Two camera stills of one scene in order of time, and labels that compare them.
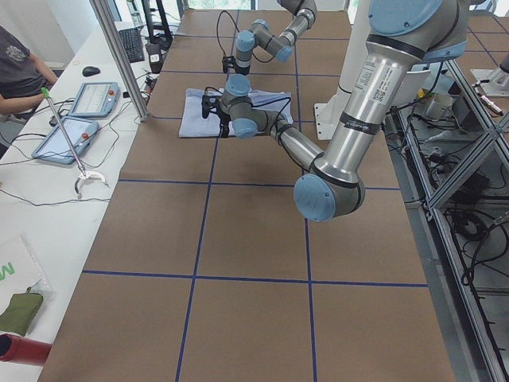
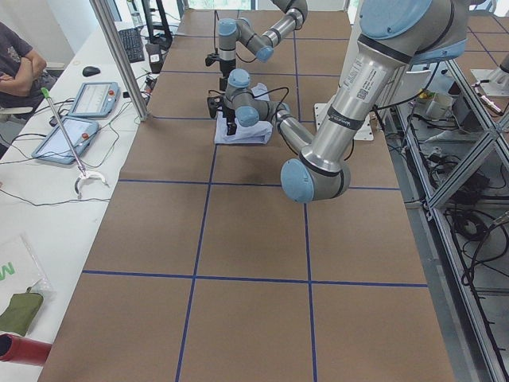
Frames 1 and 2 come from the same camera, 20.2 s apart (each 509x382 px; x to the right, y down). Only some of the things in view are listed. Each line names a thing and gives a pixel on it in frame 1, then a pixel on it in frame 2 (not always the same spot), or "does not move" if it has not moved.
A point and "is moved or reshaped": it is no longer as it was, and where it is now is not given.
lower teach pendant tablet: [55, 146] does not move
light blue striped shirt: [192, 122] is moved or reshaped
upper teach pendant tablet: [95, 99] does not move
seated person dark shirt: [22, 76] does not move
